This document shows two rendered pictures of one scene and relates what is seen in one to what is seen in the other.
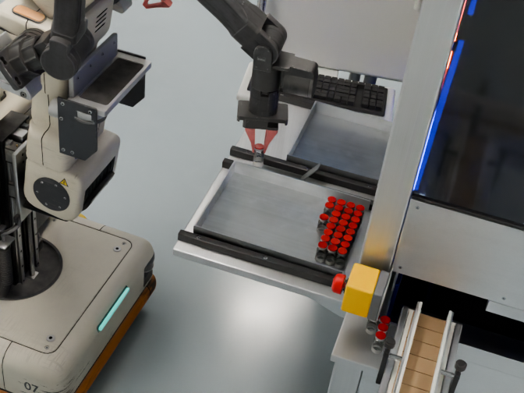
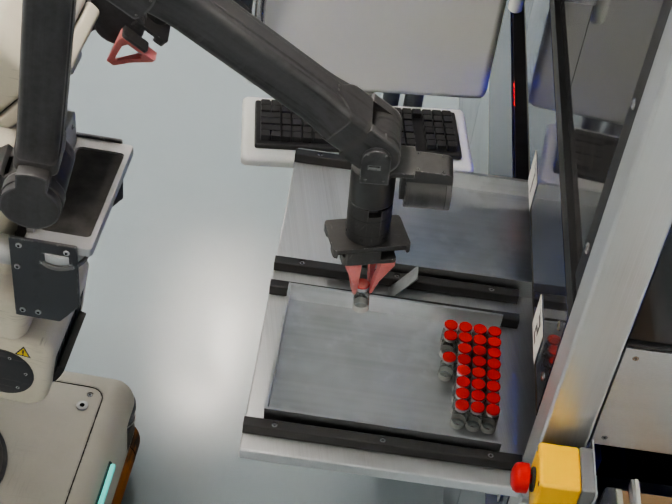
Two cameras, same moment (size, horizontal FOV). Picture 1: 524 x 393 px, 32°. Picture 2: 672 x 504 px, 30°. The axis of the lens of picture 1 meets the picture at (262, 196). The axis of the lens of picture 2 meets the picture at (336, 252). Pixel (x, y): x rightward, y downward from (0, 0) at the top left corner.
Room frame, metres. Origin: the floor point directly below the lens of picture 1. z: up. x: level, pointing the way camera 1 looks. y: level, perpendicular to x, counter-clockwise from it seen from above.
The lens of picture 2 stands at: (0.34, 0.33, 2.29)
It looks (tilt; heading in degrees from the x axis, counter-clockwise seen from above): 43 degrees down; 347
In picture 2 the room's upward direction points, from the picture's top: 8 degrees clockwise
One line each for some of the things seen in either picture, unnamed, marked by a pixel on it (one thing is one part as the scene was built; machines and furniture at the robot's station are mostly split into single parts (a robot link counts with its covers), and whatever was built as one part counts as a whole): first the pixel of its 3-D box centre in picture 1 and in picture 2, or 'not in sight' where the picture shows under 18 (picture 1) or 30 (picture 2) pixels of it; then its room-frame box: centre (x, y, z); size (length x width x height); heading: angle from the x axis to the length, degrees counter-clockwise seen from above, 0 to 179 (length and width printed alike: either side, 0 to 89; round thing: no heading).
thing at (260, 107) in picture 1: (263, 101); (368, 221); (1.51, 0.02, 1.24); 0.10 x 0.07 x 0.07; 94
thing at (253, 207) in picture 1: (284, 218); (388, 366); (1.56, -0.06, 0.90); 0.34 x 0.26 x 0.04; 76
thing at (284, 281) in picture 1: (319, 189); (417, 303); (1.72, -0.14, 0.87); 0.70 x 0.48 x 0.02; 167
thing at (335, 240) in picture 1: (340, 232); (476, 376); (1.53, -0.19, 0.91); 0.18 x 0.02 x 0.05; 166
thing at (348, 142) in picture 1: (364, 150); (465, 228); (1.87, -0.24, 0.90); 0.34 x 0.26 x 0.04; 77
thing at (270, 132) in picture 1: (259, 132); (362, 263); (1.51, 0.02, 1.17); 0.07 x 0.07 x 0.09; 4
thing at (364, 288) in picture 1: (364, 291); (559, 482); (1.27, -0.22, 1.00); 0.08 x 0.07 x 0.07; 77
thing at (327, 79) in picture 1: (318, 87); (357, 127); (2.25, -0.12, 0.82); 0.40 x 0.14 x 0.02; 84
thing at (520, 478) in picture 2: (341, 284); (525, 478); (1.28, -0.18, 1.00); 0.04 x 0.04 x 0.04; 77
